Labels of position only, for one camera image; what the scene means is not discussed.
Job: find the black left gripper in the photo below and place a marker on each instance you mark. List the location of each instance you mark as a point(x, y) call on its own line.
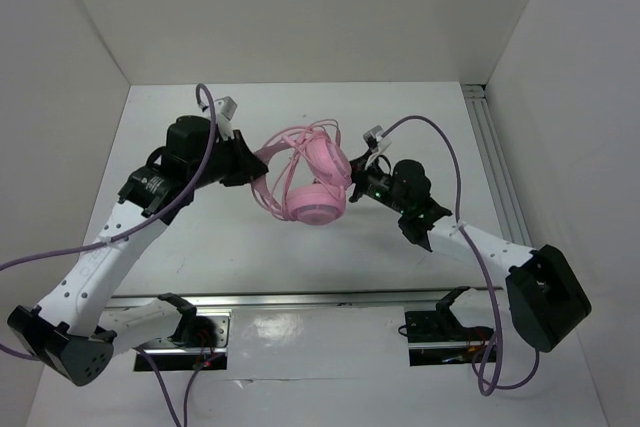
point(247, 165)

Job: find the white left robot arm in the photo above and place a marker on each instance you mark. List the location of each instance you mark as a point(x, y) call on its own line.
point(70, 329)

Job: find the aluminium front rail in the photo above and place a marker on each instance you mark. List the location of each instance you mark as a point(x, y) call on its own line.
point(313, 300)

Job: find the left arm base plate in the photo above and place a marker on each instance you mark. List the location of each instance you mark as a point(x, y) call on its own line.
point(204, 346)

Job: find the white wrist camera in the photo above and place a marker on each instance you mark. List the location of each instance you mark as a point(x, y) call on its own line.
point(222, 112)
point(377, 144)

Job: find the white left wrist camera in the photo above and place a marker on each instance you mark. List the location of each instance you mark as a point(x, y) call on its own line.
point(222, 112)

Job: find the pink headphones with cable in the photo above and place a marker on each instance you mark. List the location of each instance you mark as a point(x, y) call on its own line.
point(311, 189)

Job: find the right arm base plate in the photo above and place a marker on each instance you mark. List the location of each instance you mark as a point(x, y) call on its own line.
point(435, 339)

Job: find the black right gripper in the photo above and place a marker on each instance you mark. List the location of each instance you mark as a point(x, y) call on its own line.
point(358, 174)

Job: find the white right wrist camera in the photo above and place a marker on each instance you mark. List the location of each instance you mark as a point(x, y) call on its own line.
point(377, 144)

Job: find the aluminium side rail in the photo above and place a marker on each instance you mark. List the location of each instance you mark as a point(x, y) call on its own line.
point(510, 215)

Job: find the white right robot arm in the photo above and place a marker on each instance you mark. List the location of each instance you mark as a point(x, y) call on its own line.
point(545, 298)

